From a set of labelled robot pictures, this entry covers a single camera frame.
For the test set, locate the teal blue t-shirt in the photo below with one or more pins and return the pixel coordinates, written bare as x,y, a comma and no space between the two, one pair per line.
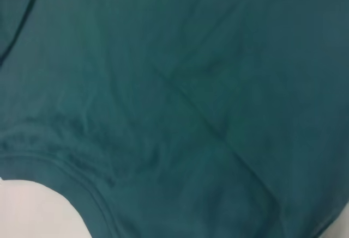
174,85

